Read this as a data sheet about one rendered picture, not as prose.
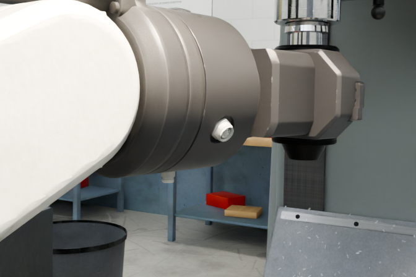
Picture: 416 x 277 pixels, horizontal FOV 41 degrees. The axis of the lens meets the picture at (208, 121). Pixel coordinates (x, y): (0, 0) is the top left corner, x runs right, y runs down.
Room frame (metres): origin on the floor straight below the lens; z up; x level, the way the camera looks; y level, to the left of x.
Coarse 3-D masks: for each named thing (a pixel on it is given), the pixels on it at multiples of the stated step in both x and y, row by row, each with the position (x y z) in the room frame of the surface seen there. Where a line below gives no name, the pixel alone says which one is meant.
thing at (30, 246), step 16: (48, 208) 0.64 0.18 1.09; (32, 224) 0.61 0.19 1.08; (48, 224) 0.63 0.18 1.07; (16, 240) 0.58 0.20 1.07; (32, 240) 0.61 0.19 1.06; (48, 240) 0.63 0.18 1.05; (0, 256) 0.55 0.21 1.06; (16, 256) 0.58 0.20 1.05; (32, 256) 0.61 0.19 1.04; (48, 256) 0.63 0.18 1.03; (0, 272) 0.55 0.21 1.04; (16, 272) 0.58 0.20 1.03; (32, 272) 0.61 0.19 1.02; (48, 272) 0.63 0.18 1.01
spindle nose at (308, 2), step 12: (276, 0) 0.39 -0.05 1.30; (288, 0) 0.38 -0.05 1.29; (300, 0) 0.38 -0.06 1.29; (312, 0) 0.38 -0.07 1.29; (324, 0) 0.38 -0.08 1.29; (336, 0) 0.38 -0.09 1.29; (276, 12) 0.39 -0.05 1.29; (288, 12) 0.38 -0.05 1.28; (300, 12) 0.38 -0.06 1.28; (312, 12) 0.38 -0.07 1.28; (324, 12) 0.38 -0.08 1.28; (336, 12) 0.38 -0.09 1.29; (336, 24) 0.40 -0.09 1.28
